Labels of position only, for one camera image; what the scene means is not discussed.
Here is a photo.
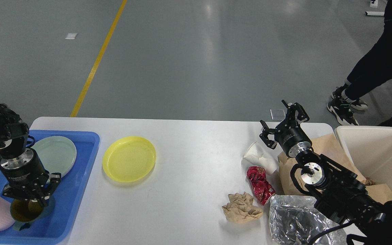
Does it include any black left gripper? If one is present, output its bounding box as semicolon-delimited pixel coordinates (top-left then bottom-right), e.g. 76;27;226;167
0;148;61;207

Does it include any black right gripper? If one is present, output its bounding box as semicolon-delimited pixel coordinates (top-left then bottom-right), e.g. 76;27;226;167
259;100;312;158

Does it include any dark teal mug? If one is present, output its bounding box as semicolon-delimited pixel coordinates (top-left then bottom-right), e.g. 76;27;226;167
10;196;56;231

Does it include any yellow plastic plate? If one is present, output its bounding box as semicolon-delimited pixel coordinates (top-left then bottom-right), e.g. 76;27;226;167
102;135;157;183

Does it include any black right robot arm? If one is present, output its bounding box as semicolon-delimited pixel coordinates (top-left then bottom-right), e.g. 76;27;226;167
259;100;392;245

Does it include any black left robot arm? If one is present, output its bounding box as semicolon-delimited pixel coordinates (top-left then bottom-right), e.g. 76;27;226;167
0;103;61;207

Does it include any pale green plate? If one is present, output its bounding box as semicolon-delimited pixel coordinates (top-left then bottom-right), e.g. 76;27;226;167
32;135;77;177

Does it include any crushed white paper cup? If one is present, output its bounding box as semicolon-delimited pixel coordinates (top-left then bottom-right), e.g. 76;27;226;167
243;142;279;175

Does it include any brown paper bag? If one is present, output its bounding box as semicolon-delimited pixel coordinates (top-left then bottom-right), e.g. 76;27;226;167
277;133;392;204

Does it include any blue plastic tray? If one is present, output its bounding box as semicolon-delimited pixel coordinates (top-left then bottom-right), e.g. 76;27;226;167
0;130;100;245

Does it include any red crumpled foil wrapper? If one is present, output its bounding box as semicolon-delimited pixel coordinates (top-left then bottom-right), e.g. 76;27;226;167
246;166;276;205

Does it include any silver foil bag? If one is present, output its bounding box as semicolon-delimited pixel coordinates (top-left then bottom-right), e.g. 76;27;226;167
268;194;338;245

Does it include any crumpled brown paper ball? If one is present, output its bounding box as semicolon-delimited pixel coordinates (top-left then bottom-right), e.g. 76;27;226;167
222;192;263;224

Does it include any white plastic bin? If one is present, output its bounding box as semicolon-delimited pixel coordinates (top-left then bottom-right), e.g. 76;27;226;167
335;126;392;203

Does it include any person in dark trousers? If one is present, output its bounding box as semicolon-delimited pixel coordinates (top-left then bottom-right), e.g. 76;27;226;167
327;0;392;126

